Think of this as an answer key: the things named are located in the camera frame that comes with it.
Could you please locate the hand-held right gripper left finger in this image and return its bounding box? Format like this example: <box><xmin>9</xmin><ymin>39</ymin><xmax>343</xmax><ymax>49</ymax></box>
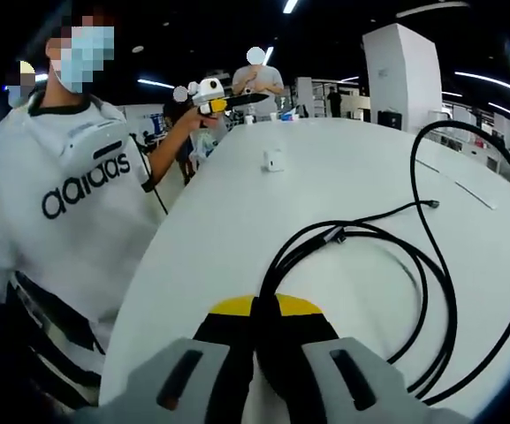
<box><xmin>72</xmin><ymin>294</ymin><xmax>256</xmax><ymax>424</ymax></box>

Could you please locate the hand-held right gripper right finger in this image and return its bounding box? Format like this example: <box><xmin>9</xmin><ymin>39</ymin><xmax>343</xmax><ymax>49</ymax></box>
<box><xmin>255</xmin><ymin>291</ymin><xmax>473</xmax><ymax>424</ymax></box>

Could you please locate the white charger adapter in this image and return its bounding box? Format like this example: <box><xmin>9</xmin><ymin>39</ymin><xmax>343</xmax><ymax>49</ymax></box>
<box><xmin>262</xmin><ymin>148</ymin><xmax>285</xmax><ymax>173</ymax></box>

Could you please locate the black Type-C cable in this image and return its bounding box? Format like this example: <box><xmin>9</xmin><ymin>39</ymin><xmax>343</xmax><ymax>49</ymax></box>
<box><xmin>254</xmin><ymin>119</ymin><xmax>510</xmax><ymax>405</ymax></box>

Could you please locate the person's left hand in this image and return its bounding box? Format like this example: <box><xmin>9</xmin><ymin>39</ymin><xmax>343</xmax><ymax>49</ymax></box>
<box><xmin>186</xmin><ymin>105</ymin><xmax>223</xmax><ymax>131</ymax></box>

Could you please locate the clear plastic bag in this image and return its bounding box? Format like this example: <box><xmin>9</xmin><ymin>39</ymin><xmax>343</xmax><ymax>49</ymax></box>
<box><xmin>190</xmin><ymin>126</ymin><xmax>219</xmax><ymax>161</ymax></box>

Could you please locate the grey chest device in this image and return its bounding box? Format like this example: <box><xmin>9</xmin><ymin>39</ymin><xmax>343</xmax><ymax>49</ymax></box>
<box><xmin>58</xmin><ymin>119</ymin><xmax>133</xmax><ymax>178</ymax></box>

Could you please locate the black box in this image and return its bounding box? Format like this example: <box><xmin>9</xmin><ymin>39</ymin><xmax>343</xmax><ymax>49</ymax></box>
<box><xmin>377</xmin><ymin>110</ymin><xmax>403</xmax><ymax>130</ymax></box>

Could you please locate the black chest device cable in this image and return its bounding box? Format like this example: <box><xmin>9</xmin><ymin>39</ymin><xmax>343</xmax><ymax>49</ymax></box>
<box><xmin>128</xmin><ymin>132</ymin><xmax>170</xmax><ymax>216</ymax></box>

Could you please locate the white desk cable slot cover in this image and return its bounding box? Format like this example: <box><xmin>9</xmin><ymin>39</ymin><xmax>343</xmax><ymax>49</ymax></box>
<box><xmin>413</xmin><ymin>156</ymin><xmax>499</xmax><ymax>211</ymax></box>

